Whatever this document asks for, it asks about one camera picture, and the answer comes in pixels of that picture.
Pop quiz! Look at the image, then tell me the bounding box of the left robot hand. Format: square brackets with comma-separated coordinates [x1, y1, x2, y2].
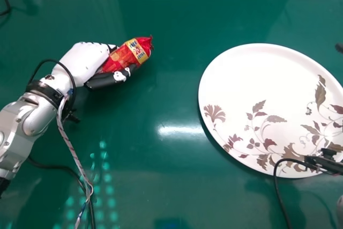
[26, 41, 139, 104]

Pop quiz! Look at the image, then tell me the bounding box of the red biscuit packet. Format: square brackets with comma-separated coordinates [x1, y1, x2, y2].
[98, 35, 155, 73]

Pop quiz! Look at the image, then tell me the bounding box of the white plate brown leaf pattern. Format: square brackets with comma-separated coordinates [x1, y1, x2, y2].
[198, 42, 343, 179]

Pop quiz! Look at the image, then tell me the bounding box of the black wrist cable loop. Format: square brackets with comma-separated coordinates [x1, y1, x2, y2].
[28, 58, 81, 124]

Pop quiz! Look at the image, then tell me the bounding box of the white red blue braided cable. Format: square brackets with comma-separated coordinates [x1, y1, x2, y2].
[56, 96, 94, 229]

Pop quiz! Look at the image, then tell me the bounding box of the black cable with plug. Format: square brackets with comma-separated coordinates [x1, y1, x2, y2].
[273, 147, 343, 229]

